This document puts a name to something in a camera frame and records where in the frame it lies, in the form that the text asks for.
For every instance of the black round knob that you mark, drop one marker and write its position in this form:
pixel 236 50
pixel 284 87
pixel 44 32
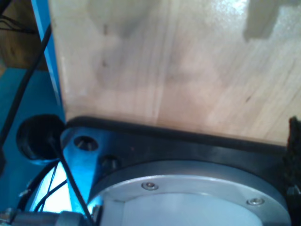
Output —
pixel 37 139

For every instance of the black braided sleeve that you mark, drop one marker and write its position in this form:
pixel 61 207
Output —
pixel 292 153

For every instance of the grey metal block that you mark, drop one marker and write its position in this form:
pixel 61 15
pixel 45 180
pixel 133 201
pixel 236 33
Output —
pixel 42 219

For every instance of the blue metal frame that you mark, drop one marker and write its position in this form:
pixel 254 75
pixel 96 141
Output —
pixel 42 99

